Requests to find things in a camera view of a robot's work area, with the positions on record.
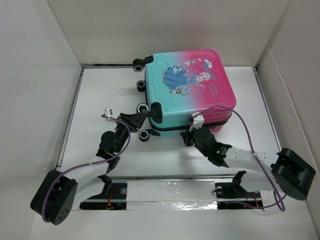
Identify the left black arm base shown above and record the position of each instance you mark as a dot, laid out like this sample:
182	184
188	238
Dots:
113	196

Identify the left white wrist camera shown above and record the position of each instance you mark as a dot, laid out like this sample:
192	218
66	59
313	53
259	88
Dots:
108	113

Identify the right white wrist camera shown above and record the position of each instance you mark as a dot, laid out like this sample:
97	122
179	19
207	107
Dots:
197	120

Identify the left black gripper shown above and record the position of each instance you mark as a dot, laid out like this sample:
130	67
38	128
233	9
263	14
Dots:
137	119

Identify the pink and teal kids suitcase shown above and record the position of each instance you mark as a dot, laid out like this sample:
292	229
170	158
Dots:
179	85

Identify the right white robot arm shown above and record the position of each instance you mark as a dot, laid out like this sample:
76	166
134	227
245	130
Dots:
284	171

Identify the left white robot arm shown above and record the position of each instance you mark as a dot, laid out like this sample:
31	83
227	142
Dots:
56	194

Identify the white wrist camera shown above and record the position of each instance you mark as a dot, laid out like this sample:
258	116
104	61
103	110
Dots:
108	113
197	120

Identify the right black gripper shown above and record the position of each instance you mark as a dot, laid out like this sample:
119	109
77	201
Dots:
185	135

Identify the aluminium rail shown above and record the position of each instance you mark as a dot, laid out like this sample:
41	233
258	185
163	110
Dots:
173	178

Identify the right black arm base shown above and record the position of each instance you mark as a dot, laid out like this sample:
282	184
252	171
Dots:
231	196

